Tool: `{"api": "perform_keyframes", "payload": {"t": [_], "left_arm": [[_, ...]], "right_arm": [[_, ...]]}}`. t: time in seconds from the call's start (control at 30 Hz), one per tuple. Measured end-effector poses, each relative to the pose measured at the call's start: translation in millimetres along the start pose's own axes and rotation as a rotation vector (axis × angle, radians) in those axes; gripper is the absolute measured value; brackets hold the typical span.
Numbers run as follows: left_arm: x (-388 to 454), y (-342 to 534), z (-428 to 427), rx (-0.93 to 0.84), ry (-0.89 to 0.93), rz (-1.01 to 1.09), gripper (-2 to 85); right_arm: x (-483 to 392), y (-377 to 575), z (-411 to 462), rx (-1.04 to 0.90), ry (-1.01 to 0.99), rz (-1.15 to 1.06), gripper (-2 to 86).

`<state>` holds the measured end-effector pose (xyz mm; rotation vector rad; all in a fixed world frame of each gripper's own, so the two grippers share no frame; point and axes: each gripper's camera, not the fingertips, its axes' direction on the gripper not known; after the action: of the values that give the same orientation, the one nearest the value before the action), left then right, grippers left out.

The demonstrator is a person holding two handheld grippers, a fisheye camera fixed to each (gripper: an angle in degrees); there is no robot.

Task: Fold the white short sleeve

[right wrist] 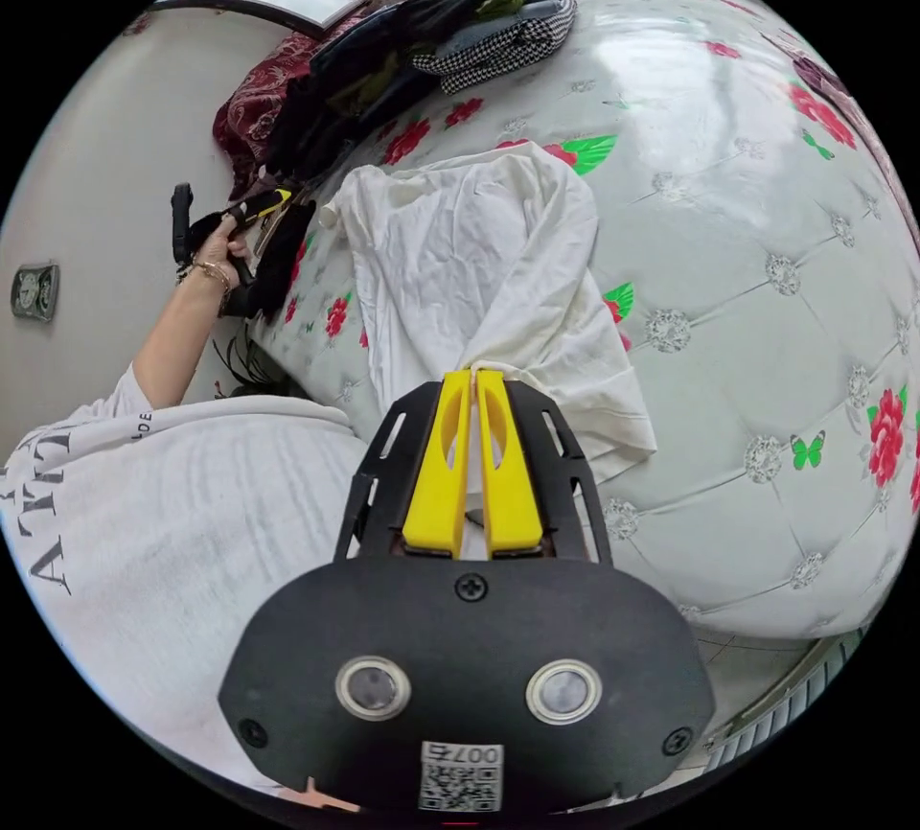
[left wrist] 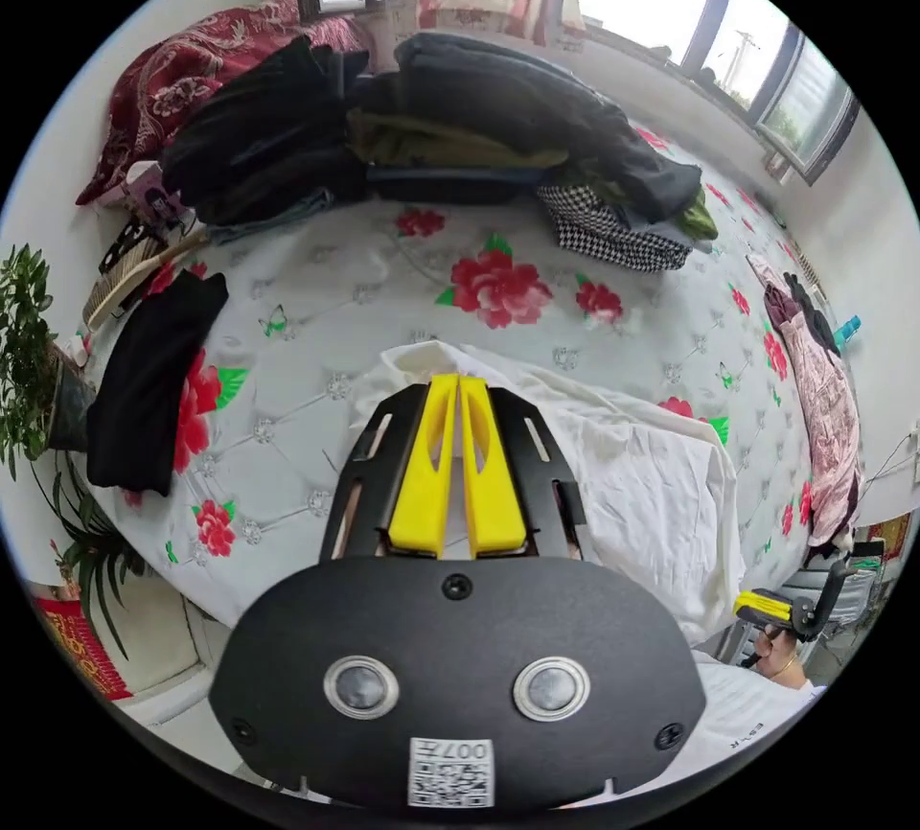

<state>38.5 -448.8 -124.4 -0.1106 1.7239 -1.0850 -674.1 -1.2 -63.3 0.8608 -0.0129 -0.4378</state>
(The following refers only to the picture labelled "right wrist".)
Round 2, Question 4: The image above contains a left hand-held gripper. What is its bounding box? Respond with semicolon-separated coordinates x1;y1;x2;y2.
188;188;293;318

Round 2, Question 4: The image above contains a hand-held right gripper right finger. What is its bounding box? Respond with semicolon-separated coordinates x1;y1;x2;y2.
476;369;544;553

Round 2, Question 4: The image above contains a dark red patterned blanket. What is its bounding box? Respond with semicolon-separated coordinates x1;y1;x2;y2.
211;30;326;200

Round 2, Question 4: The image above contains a small framed wall fixture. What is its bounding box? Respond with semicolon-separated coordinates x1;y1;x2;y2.
10;260;61;324

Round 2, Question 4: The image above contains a person's left forearm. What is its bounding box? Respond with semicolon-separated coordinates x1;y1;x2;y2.
128;268;240;408

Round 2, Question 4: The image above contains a white short sleeve shirt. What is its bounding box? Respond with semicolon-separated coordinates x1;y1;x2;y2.
319;143;659;486

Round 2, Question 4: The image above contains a bed with floral quilt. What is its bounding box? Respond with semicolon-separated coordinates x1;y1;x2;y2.
247;0;920;643

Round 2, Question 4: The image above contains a person's left hand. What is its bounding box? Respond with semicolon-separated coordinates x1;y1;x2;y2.
191;213;253;290

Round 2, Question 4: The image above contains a pile of clothes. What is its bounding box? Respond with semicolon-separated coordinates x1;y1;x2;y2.
252;0;580;322

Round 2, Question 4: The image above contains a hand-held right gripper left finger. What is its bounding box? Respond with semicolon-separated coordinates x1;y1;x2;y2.
402;370;472;553

